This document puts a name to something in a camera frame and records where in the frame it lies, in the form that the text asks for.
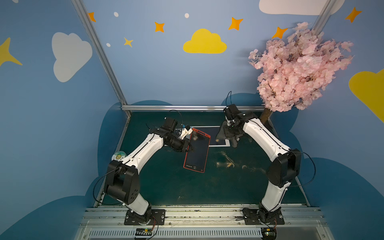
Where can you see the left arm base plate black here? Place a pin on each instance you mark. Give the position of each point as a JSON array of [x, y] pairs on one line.
[[149, 218]]

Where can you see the left controller board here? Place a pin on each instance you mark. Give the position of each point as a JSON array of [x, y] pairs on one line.
[[143, 233]]

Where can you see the grey blue wiping cloth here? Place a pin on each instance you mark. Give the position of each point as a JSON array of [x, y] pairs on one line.
[[231, 133]]

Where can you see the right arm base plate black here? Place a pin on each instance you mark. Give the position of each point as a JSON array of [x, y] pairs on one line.
[[258, 217]]

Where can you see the pink cherry blossom tree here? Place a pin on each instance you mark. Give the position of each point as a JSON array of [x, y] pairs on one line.
[[295, 72]]

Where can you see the aluminium mounting rail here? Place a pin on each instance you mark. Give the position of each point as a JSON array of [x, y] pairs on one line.
[[205, 222]]

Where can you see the red framed drawing tablet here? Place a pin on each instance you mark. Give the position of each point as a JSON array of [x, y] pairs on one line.
[[197, 151]]

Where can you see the right controller board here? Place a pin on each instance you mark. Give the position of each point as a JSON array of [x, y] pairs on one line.
[[268, 234]]

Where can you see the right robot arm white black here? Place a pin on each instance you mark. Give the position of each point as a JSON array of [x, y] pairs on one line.
[[285, 162]]

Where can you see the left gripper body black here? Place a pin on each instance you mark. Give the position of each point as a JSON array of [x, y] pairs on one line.
[[185, 144]]

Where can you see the controller board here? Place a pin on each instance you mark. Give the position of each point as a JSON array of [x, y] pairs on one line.
[[268, 234], [143, 233]]

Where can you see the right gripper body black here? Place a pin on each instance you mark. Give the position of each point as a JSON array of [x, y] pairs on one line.
[[227, 134]]

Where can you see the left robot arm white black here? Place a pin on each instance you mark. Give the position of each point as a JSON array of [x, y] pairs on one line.
[[122, 181]]

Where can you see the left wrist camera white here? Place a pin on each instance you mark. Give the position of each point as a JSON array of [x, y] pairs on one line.
[[187, 130]]

